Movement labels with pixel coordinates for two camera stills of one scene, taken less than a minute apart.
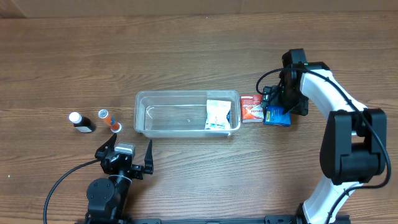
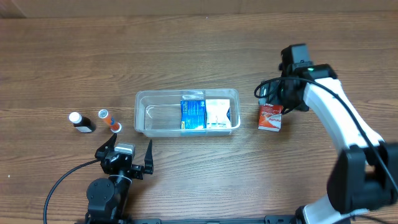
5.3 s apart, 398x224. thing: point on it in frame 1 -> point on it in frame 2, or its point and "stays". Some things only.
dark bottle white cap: [82, 124] stays
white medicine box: [217, 112] stays
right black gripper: [301, 106] stays
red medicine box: [252, 111] -> [270, 117]
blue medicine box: [273, 115] -> [193, 114]
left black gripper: [140, 170] stays
